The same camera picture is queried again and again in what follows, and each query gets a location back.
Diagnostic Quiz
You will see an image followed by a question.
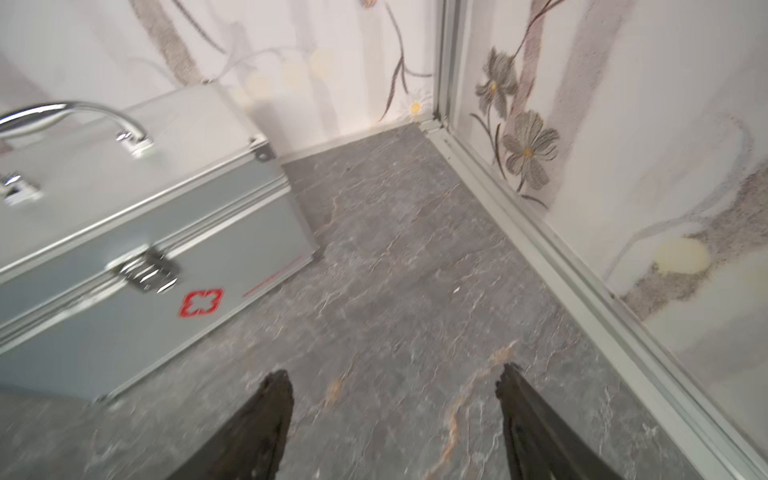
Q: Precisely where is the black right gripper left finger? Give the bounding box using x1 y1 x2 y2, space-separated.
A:
170 370 294 480

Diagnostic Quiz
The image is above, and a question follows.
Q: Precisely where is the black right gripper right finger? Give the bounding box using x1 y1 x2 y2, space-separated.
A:
495 363 620 480

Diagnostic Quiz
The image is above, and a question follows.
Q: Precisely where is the silver aluminium first aid case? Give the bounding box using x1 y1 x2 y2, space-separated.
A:
1 82 318 400

